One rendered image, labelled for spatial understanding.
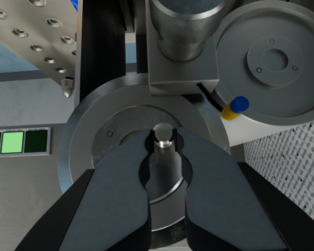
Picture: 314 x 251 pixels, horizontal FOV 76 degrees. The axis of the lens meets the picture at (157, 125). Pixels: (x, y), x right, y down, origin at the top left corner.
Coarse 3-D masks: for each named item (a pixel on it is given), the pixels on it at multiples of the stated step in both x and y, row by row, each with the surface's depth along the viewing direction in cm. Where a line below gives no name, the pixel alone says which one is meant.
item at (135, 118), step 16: (128, 112) 16; (144, 112) 16; (160, 112) 16; (112, 128) 16; (128, 128) 15; (144, 128) 15; (96, 144) 15; (112, 144) 15; (96, 160) 15; (160, 160) 15; (176, 160) 15; (160, 176) 15; (176, 176) 15; (160, 192) 14
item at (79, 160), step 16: (112, 96) 17; (128, 96) 17; (144, 96) 17; (160, 96) 17; (176, 96) 16; (96, 112) 17; (112, 112) 16; (176, 112) 16; (192, 112) 16; (80, 128) 16; (96, 128) 16; (192, 128) 16; (208, 128) 16; (80, 144) 16; (80, 160) 16; (176, 192) 15; (160, 208) 15; (176, 208) 15; (160, 224) 15
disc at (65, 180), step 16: (112, 80) 19; (128, 80) 18; (144, 80) 18; (96, 96) 18; (192, 96) 18; (80, 112) 18; (208, 112) 18; (64, 128) 18; (224, 128) 17; (64, 144) 17; (224, 144) 17; (64, 160) 17; (64, 176) 17; (64, 192) 17; (176, 224) 16; (160, 240) 16; (176, 240) 16
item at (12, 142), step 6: (12, 132) 51; (18, 132) 51; (6, 138) 51; (12, 138) 50; (18, 138) 50; (6, 144) 50; (12, 144) 50; (18, 144) 50; (6, 150) 50; (12, 150) 50; (18, 150) 50
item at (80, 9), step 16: (80, 0) 21; (96, 0) 26; (80, 16) 21; (96, 16) 25; (112, 16) 34; (80, 32) 20; (96, 32) 25; (112, 32) 34; (80, 48) 20; (96, 48) 25; (112, 48) 33; (80, 64) 20; (96, 64) 24; (112, 64) 32; (96, 80) 24
